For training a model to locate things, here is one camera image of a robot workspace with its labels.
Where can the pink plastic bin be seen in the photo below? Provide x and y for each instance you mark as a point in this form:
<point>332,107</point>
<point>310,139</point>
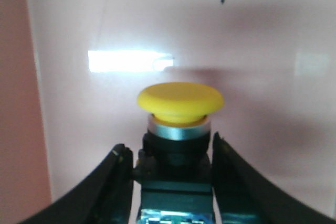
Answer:
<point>71,71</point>

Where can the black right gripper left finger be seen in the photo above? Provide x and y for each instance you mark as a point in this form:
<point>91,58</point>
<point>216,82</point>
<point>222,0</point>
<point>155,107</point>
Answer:
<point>104,196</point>

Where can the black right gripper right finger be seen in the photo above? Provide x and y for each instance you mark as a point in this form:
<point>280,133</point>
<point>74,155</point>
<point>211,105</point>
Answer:
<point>245,196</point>

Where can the yellow push button switch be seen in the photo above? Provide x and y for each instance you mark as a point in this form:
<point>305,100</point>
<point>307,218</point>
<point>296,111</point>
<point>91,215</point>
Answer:
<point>173,167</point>

